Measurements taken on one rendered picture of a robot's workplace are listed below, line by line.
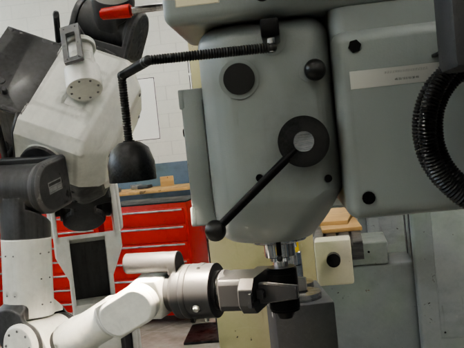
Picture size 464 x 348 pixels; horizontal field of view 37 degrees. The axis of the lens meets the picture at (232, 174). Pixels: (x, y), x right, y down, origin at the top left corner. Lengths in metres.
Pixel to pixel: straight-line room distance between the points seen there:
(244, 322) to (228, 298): 1.82
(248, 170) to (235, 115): 0.08
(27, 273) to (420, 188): 0.71
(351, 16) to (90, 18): 0.72
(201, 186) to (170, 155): 9.16
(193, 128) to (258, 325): 1.91
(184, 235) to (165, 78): 4.91
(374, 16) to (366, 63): 0.07
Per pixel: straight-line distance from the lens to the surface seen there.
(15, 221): 1.31
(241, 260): 2.85
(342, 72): 0.97
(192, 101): 1.07
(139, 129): 10.30
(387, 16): 0.99
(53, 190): 1.32
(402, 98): 0.97
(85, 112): 1.39
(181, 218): 5.64
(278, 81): 0.99
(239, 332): 2.92
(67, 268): 1.70
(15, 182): 1.31
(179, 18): 0.99
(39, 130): 1.38
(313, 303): 1.42
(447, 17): 0.75
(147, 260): 1.15
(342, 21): 0.99
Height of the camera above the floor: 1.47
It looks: 3 degrees down
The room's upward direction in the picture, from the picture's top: 6 degrees counter-clockwise
